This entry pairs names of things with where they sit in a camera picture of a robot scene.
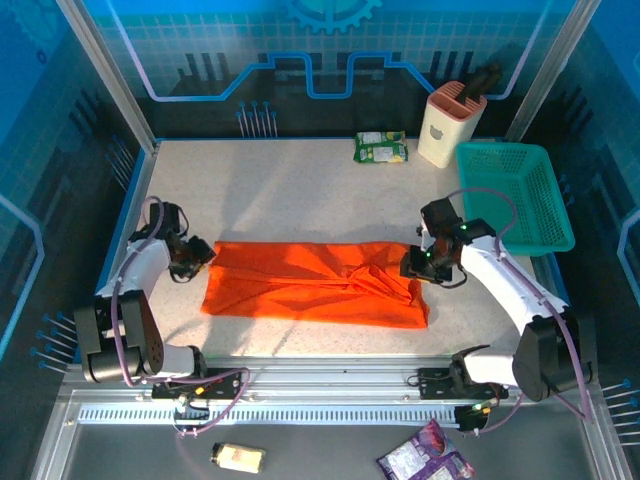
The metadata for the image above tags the orange t-shirt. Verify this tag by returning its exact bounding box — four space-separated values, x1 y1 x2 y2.
199 239 431 330

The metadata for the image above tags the teal plastic basket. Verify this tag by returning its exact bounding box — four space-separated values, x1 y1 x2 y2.
454 140 576 257

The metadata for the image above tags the green snack packet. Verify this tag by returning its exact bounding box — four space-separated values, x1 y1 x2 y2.
352 130 410 164

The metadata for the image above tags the white pink-topped knife block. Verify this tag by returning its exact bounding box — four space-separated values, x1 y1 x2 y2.
417 79 489 170

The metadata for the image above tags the purple snack packet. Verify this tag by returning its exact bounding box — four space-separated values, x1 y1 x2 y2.
375 418 476 480

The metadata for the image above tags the small pale yellow bottle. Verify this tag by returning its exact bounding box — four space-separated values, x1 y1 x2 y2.
209 441 267 475

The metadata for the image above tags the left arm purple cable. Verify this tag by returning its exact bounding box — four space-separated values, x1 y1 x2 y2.
110 195 253 441

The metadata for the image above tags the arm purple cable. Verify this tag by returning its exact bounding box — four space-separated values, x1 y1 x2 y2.
110 195 253 441
442 187 596 437

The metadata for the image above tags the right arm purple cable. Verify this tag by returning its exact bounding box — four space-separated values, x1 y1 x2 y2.
442 187 596 437

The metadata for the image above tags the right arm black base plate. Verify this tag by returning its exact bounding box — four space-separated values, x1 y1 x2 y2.
416 366 510 401

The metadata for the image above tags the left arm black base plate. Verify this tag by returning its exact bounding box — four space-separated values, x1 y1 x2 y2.
151 367 244 401

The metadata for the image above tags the aluminium frame rail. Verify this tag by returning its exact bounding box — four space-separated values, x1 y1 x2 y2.
58 355 599 405

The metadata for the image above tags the small black wiring bracket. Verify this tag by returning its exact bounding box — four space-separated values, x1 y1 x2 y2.
453 399 501 435
172 394 211 424

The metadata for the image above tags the slotted white cable duct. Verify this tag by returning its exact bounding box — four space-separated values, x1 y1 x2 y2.
78 402 461 429

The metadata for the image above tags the black knife handle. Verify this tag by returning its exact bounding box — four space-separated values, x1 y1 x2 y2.
462 59 504 106

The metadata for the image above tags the aluminium frame post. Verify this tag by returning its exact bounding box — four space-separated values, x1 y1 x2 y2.
503 0 604 145
55 0 161 155

